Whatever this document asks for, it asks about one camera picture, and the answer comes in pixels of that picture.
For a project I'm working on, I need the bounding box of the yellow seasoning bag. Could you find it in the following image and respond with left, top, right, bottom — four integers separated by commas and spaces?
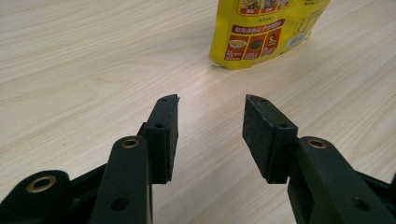
208, 0, 332, 71

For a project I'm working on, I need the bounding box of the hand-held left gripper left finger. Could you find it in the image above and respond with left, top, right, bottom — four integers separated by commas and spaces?
137, 93, 180, 185

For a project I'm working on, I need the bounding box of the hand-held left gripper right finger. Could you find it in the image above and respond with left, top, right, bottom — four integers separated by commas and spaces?
242, 94, 299, 185

